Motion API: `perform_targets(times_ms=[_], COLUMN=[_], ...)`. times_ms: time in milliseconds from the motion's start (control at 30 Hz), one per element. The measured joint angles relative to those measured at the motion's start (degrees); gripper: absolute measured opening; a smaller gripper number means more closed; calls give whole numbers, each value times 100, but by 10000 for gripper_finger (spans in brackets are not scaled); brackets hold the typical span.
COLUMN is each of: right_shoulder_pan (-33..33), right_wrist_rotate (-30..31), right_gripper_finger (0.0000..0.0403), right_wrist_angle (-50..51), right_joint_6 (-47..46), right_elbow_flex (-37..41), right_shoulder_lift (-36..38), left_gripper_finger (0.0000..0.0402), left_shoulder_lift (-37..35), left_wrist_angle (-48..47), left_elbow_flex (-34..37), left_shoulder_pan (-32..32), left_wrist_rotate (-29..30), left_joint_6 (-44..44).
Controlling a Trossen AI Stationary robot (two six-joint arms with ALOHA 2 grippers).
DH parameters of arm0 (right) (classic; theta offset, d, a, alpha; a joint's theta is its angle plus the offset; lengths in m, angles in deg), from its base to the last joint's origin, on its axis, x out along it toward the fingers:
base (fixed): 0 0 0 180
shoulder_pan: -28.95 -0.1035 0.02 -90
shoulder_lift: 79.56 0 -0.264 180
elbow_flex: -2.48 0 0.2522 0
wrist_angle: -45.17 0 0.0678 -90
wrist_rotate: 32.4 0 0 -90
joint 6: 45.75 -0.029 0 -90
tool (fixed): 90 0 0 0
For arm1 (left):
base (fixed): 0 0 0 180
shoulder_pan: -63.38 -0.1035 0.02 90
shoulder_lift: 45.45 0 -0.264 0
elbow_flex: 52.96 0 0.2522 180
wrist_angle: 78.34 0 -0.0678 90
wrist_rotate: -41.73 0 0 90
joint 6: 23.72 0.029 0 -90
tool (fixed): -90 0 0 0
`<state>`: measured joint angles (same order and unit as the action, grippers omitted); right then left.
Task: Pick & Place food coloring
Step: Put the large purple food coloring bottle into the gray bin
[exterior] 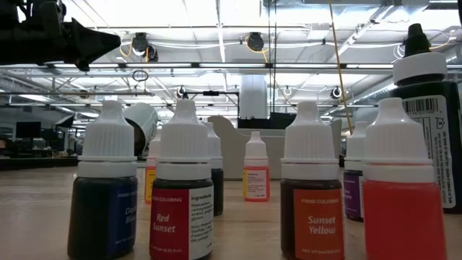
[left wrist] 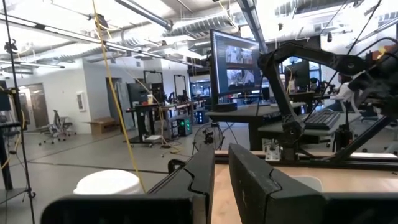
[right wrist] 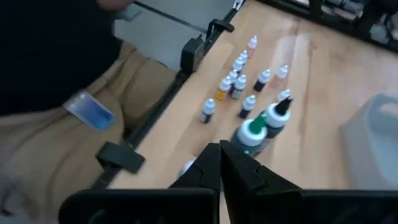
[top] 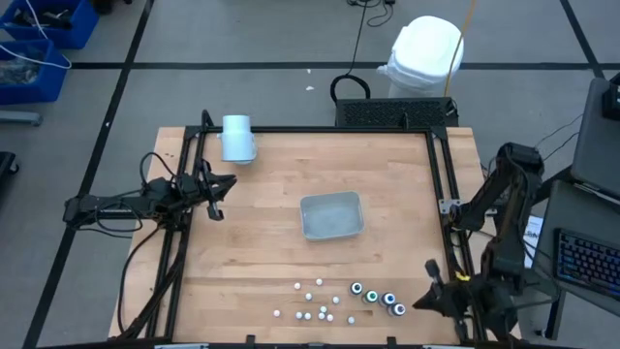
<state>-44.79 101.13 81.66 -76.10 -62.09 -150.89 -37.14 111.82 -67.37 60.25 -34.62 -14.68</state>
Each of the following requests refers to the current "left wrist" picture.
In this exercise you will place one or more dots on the grey keyboard desk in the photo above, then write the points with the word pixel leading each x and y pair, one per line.
pixel 280 127

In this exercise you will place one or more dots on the white lidded trash can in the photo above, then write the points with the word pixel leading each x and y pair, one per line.
pixel 109 182

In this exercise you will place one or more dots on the black-legged workbench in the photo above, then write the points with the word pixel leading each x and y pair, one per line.
pixel 141 121

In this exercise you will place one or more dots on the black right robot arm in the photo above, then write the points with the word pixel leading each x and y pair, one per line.
pixel 281 102

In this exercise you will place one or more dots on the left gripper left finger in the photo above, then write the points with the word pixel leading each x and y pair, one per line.
pixel 199 174

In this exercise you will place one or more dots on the black backlit keyboard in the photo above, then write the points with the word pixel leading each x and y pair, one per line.
pixel 321 119

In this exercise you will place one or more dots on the black floor fan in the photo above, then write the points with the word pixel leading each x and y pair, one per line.
pixel 208 137

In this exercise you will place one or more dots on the framed wall picture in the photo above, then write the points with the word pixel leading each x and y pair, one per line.
pixel 81 101

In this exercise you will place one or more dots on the computer tower with green light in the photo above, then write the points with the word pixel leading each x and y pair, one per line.
pixel 185 126

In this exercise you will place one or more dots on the grey office chair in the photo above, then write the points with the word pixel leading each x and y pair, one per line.
pixel 57 127

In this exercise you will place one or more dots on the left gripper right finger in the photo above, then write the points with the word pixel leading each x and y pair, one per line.
pixel 258 193

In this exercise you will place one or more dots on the person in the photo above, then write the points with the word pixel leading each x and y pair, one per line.
pixel 343 91

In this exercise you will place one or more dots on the thin black stand pole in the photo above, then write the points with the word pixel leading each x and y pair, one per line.
pixel 18 109

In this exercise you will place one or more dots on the grey monitor desk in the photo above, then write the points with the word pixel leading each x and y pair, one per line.
pixel 245 113

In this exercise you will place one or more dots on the cardboard box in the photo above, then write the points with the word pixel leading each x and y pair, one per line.
pixel 104 124

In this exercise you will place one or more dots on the black computer monitor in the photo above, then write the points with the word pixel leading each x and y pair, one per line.
pixel 234 63

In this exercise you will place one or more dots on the black background monitor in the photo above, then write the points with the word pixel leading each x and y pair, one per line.
pixel 298 74

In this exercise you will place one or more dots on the black monitor base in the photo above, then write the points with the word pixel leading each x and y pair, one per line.
pixel 225 107

